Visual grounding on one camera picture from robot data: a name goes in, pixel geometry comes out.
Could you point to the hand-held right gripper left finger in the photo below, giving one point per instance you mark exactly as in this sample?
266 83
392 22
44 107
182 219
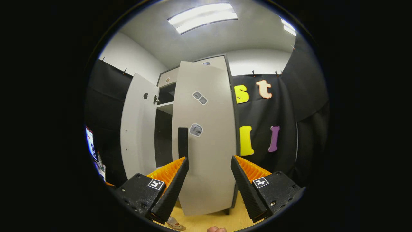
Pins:
173 190

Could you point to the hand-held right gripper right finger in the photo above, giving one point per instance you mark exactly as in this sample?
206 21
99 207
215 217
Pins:
244 190

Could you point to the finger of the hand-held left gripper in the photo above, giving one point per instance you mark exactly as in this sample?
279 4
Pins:
109 184

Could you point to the clear bottle with red label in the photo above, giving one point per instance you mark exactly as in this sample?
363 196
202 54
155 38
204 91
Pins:
172 221

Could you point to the round brown coaster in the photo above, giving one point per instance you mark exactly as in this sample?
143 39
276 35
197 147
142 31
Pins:
181 228

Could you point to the light grey cabinet door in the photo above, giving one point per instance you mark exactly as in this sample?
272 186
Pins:
209 161
138 129

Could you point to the grey cabinet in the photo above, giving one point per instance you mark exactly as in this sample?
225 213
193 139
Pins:
165 107

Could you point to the green-capped spray bottle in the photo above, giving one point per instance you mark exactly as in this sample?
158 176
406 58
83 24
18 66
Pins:
100 160

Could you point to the grey cabinet drawer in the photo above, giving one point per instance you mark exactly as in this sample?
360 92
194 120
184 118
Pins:
169 77

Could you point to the white side table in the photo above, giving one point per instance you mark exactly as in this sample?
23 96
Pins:
101 174

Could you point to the lit computer monitor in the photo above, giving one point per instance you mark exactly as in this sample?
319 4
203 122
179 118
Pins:
90 143

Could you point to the black backdrop cloth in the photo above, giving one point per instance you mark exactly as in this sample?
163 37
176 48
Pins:
289 106
106 103

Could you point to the small ceiling light panel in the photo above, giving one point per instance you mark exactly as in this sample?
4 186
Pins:
288 27

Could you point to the large ceiling light panel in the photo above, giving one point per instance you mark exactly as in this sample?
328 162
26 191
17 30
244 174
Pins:
202 17

